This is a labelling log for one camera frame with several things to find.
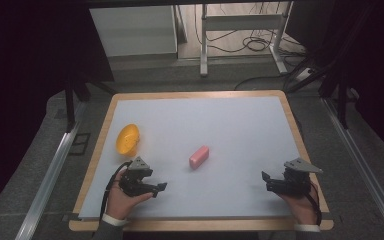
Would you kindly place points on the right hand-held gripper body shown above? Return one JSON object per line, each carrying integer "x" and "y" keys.
{"x": 295, "y": 180}

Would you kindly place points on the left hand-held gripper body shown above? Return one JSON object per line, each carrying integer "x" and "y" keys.
{"x": 135, "y": 176}

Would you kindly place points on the person's right hand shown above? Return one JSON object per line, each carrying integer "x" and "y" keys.
{"x": 300, "y": 206}

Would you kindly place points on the person's left hand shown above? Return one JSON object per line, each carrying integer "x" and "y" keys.
{"x": 121, "y": 201}

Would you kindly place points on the yellow plastic bowl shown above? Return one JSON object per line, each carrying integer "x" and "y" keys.
{"x": 127, "y": 140}

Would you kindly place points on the pink soap bar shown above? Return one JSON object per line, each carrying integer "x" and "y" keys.
{"x": 199, "y": 157}

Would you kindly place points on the black metal stand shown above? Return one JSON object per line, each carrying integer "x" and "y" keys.
{"x": 73, "y": 100}
{"x": 338, "y": 93}

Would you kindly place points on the white power strip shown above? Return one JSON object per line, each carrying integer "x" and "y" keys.
{"x": 305, "y": 74}

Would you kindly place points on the white cabinet panel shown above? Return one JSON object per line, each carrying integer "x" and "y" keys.
{"x": 135, "y": 30}

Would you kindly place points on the aluminium rail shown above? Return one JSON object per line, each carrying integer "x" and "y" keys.
{"x": 46, "y": 181}
{"x": 363, "y": 163}

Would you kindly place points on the white metal desk frame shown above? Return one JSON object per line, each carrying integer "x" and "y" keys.
{"x": 243, "y": 23}

